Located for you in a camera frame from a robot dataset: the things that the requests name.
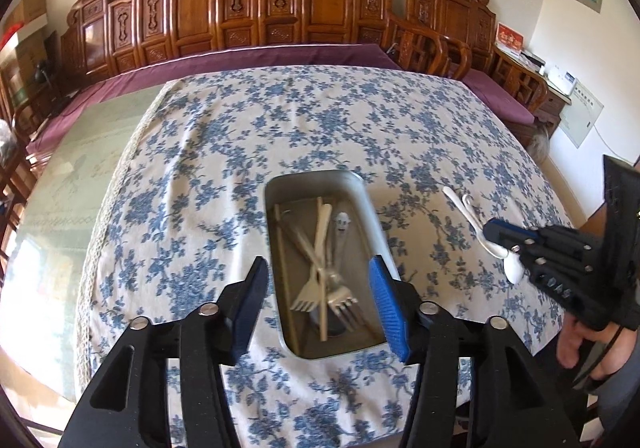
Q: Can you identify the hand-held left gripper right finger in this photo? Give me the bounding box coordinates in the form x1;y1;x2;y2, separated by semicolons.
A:
367;255;581;448

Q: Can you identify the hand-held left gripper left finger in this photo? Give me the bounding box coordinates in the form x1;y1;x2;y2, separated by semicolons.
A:
59;255;271;448

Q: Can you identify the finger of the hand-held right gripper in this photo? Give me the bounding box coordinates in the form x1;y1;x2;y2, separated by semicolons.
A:
481;217;602;252
506;242;602;279

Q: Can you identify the white plastic ladle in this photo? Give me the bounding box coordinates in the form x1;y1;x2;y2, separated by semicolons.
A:
461;194;524;285

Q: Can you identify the metal fork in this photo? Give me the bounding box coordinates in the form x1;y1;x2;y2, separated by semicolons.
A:
287;223;362;333
300;228;348;301

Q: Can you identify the brown wooden chopstick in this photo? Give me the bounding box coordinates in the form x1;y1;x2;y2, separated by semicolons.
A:
275;204;301;351
315;197;331;343

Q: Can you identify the white plastic fork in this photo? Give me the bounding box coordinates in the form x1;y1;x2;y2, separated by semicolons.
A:
289;204;333;313

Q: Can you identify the long white plastic spoon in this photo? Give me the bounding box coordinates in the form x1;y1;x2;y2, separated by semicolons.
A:
442;187;493;236

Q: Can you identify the grey metal utensil tray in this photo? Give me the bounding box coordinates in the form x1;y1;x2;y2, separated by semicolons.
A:
264;169;403;361

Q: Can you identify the white slotted spoon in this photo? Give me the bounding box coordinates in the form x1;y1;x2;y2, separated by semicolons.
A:
330;210;353;279

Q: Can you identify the person's right hand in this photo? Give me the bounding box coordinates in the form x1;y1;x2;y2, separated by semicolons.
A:
556;313;640;391

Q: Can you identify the clear plastic bag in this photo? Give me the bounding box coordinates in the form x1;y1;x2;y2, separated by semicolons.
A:
529;128;552;162

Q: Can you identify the purple armchair cushion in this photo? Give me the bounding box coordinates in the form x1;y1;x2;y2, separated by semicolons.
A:
462;69;536;125

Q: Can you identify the blue floral tablecloth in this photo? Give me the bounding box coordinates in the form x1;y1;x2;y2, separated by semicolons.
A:
75;65;573;448

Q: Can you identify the wooden side table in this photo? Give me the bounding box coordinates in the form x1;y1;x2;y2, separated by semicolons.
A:
537;78;572;125

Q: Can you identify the white box on side table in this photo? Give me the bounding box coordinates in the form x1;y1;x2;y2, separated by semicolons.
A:
547;65;577;96

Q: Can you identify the red sign card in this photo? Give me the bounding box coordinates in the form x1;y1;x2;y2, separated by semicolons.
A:
496;22;525;51

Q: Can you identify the carved wooden armchair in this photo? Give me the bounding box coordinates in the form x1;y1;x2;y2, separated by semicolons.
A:
385;0;550;139

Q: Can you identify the purple sofa cushion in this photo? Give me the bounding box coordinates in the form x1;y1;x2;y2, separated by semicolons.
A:
25;44;401;159

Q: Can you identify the wooden dining chair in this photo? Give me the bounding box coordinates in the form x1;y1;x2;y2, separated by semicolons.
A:
0;148;38;279

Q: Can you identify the carved wooden sofa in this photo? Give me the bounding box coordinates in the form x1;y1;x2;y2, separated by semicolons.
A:
59;0;401;78

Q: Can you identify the black desk lamp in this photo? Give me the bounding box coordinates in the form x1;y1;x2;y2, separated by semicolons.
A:
32;60;57;84

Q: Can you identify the large cardboard box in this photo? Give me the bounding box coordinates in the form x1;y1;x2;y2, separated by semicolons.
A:
10;30;48;98

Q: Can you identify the brown cardboard box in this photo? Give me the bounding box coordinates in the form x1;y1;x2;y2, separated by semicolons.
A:
12;0;48;27

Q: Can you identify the white wall cable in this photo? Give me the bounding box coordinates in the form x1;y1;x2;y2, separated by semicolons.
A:
595;123;632;165

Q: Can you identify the white wall panel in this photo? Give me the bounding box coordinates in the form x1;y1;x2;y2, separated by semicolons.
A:
557;78;606;149

